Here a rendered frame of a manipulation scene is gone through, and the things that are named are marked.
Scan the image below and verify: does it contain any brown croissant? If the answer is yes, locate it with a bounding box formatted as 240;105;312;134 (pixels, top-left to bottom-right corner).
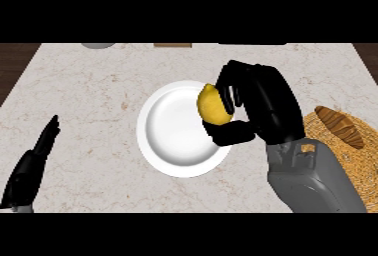
312;105;366;150

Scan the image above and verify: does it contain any tan wooden block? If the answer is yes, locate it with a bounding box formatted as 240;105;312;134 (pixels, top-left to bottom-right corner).
151;42;193;48

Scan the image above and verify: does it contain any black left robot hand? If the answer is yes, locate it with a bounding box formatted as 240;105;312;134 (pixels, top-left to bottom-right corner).
0;114;61;210

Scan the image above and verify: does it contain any yellow lemon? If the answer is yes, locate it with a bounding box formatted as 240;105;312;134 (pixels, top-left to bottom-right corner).
196;83;234;126

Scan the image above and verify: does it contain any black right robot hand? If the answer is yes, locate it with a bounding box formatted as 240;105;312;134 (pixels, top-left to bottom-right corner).
200;59;306;147

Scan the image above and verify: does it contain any grey round object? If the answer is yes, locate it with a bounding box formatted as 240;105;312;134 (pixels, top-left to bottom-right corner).
79;42;117;50

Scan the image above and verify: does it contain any white round plate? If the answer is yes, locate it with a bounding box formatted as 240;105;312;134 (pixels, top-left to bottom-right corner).
135;80;233;179

